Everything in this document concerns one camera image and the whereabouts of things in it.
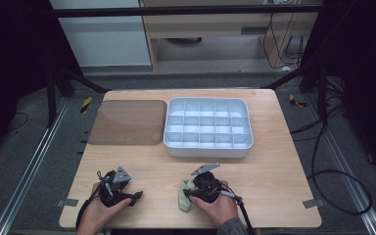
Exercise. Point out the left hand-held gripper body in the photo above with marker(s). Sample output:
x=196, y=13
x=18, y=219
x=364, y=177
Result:
x=114, y=191

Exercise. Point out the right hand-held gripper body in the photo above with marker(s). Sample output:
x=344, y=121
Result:
x=207, y=186

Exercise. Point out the light green cloth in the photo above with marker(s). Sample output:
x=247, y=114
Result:
x=184, y=204

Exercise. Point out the person's right hand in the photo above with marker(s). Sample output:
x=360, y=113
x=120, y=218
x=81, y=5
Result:
x=220, y=209

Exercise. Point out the person's left hand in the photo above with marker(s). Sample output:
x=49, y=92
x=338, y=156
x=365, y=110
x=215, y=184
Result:
x=96, y=212

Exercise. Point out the grey tape strip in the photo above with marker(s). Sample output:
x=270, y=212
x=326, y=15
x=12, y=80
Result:
x=67, y=202
x=313, y=203

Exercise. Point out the white compartment box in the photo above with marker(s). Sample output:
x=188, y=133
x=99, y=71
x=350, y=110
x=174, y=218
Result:
x=208, y=127

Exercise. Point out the brown translucent lid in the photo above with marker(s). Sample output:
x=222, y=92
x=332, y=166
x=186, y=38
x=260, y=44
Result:
x=127, y=122

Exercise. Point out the yellow black tape piece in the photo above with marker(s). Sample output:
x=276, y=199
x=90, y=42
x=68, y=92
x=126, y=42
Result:
x=296, y=102
x=85, y=104

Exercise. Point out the black metal stand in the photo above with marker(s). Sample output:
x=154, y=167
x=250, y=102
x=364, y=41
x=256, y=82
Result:
x=50, y=98
x=321, y=91

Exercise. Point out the white cabinet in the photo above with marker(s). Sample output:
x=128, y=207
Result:
x=104, y=39

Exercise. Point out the wooden background desk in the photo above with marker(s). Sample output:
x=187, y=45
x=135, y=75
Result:
x=209, y=24

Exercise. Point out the metal floor rail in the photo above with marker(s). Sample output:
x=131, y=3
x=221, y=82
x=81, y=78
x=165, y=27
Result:
x=349, y=182
x=29, y=169

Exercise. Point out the black horizontal frame bar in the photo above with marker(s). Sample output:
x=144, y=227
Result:
x=176, y=10

